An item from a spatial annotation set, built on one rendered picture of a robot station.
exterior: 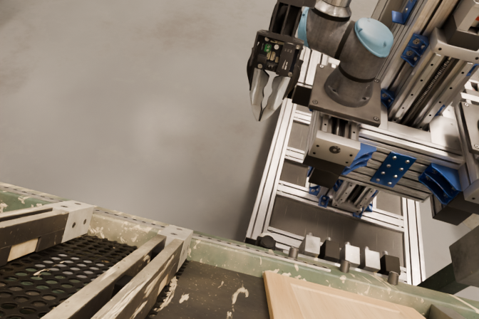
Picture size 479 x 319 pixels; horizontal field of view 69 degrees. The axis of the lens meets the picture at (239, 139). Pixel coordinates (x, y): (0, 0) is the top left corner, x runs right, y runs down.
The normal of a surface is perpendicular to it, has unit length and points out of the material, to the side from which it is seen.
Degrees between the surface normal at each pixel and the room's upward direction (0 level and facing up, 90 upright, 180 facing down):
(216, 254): 36
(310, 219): 0
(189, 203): 0
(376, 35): 8
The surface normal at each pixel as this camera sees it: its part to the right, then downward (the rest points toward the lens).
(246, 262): -0.02, -0.09
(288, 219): 0.12, -0.65
